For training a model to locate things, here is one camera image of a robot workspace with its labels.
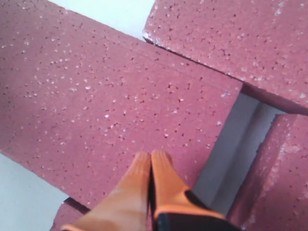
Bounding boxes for red brick under leaning brick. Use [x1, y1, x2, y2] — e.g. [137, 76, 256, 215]
[143, 0, 308, 115]

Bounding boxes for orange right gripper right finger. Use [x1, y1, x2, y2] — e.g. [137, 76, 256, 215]
[151, 150, 227, 231]

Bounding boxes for red brick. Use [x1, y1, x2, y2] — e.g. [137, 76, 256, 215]
[143, 0, 308, 115]
[0, 0, 242, 208]
[227, 114, 308, 231]

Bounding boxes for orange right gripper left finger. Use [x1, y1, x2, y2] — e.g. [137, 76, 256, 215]
[61, 152, 151, 231]

